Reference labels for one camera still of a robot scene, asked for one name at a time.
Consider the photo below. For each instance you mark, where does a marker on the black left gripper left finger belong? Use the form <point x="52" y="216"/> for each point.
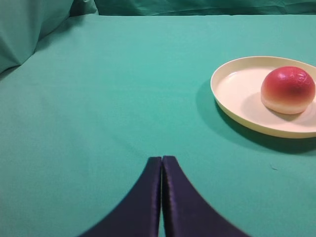
<point x="138" y="213"/>

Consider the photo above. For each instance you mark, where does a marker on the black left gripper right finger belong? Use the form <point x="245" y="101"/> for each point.
<point x="185" y="211"/>

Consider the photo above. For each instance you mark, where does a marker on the round bread bun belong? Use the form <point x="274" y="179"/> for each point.
<point x="288" y="90"/>

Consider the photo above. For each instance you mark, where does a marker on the yellow plastic plate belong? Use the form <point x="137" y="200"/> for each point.
<point x="236" y="87"/>

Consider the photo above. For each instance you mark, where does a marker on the green table cloth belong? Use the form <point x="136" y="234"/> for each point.
<point x="102" y="94"/>

